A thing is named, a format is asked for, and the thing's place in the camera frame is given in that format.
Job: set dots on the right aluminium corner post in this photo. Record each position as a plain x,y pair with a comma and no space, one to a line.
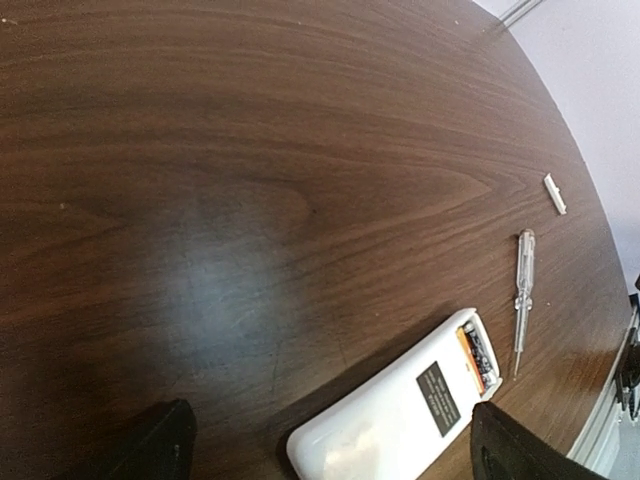
518,11

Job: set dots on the orange black battery lower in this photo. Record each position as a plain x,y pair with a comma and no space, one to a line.
470,360

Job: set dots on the front aluminium rail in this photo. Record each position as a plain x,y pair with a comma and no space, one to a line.
609,442

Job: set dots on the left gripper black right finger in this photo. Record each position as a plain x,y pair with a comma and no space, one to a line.
501,448

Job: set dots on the orange black battery upper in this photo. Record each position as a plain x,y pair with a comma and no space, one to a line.
487,372

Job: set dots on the clear handle screwdriver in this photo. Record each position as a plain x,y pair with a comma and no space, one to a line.
524,285

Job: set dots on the orange black battery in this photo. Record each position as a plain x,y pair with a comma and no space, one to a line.
470,360
487,372

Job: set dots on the white battery compartment cover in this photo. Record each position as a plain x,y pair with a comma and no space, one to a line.
555,194

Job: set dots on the white remote control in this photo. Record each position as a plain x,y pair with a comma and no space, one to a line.
397,423

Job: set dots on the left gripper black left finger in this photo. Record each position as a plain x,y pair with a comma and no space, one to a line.
159,445

